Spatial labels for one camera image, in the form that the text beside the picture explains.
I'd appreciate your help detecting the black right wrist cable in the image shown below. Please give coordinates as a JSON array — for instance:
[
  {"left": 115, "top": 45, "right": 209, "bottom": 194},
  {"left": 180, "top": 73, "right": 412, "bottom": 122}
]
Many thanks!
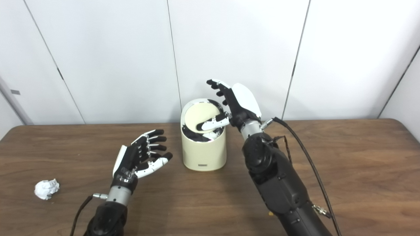
[{"left": 261, "top": 117, "right": 342, "bottom": 236}]

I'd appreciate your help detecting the cream-colored round bin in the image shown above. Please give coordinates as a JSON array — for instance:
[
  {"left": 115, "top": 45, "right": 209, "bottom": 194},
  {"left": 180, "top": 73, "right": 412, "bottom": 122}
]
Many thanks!
[{"left": 180, "top": 99, "right": 227, "bottom": 171}]

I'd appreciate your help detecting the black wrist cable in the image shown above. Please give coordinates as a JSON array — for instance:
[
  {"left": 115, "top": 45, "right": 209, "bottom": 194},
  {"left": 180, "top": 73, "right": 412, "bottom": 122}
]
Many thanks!
[
  {"left": 70, "top": 193, "right": 108, "bottom": 236},
  {"left": 261, "top": 117, "right": 342, "bottom": 236}
]

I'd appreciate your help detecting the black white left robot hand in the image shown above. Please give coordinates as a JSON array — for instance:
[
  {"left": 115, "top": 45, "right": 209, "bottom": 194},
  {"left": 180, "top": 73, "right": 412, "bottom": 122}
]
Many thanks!
[{"left": 112, "top": 129, "right": 173, "bottom": 194}]

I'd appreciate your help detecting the white paper ball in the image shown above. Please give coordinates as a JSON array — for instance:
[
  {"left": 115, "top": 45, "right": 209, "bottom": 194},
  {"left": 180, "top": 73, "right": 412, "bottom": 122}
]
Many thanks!
[{"left": 34, "top": 179, "right": 60, "bottom": 200}]

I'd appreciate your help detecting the black bin liner bag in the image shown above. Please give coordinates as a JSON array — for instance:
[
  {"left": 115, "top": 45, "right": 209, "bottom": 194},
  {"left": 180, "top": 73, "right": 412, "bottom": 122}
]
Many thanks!
[{"left": 181, "top": 100, "right": 226, "bottom": 142}]

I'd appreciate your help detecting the grey wall corner post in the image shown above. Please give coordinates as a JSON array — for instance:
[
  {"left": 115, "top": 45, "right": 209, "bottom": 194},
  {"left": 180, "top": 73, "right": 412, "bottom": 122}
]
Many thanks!
[{"left": 0, "top": 76, "right": 34, "bottom": 125}]

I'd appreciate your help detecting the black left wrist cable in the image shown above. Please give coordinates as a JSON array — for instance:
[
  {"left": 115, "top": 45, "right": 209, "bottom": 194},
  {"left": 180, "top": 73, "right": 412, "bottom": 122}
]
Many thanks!
[{"left": 70, "top": 193, "right": 108, "bottom": 236}]

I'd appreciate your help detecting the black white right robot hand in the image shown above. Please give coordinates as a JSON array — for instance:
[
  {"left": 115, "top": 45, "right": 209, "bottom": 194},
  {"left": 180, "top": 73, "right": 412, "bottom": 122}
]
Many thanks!
[{"left": 196, "top": 79, "right": 262, "bottom": 132}]

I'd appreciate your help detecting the cream round bin lid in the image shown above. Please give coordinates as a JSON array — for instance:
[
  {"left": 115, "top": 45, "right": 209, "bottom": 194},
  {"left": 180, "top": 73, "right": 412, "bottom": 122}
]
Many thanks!
[{"left": 184, "top": 103, "right": 221, "bottom": 133}]

